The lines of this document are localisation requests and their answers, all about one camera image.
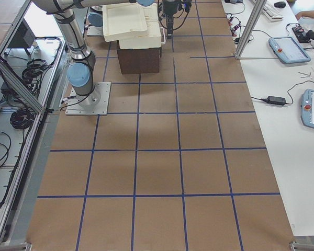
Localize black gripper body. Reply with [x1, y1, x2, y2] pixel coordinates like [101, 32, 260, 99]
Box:
[161, 0, 192, 17]

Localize white drawer handle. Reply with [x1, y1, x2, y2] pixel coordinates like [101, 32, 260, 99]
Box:
[160, 27, 166, 45]

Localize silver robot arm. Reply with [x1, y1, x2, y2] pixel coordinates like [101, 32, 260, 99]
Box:
[34, 1, 192, 108]
[87, 6, 103, 27]

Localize cream plastic storage box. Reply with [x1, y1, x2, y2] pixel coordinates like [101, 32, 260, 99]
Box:
[118, 3, 162, 49]

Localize dark brown wooden cabinet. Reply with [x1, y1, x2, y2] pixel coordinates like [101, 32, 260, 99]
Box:
[117, 42, 162, 74]

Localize cream plastic tray lid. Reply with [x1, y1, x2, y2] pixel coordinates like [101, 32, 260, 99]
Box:
[102, 3, 148, 42]

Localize white keyboard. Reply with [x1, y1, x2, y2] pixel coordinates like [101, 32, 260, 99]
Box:
[262, 2, 284, 22]

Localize black computer mouse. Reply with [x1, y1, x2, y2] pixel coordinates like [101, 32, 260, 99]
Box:
[274, 1, 286, 8]

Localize upper blue teach pendant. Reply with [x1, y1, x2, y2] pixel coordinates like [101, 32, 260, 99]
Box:
[268, 37, 311, 64]

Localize blue teach pendant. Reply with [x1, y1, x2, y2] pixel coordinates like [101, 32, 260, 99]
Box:
[301, 89, 314, 128]
[268, 37, 311, 64]

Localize black power adapter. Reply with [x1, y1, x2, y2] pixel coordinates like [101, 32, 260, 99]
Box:
[261, 96, 287, 106]

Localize lower blue teach pendant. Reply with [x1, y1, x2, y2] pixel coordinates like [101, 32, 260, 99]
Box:
[301, 89, 314, 128]

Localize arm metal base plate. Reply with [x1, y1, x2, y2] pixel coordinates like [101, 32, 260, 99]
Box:
[65, 82, 111, 116]
[87, 26, 104, 37]

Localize aluminium frame post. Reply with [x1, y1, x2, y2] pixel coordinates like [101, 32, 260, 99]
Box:
[234, 0, 266, 60]

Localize black coiled cables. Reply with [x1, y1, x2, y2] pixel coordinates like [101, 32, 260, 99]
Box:
[0, 59, 49, 130]

